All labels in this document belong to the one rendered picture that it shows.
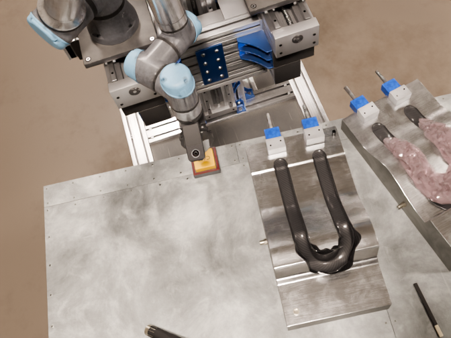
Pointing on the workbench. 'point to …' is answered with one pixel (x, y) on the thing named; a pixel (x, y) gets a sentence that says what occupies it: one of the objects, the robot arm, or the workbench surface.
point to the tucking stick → (428, 310)
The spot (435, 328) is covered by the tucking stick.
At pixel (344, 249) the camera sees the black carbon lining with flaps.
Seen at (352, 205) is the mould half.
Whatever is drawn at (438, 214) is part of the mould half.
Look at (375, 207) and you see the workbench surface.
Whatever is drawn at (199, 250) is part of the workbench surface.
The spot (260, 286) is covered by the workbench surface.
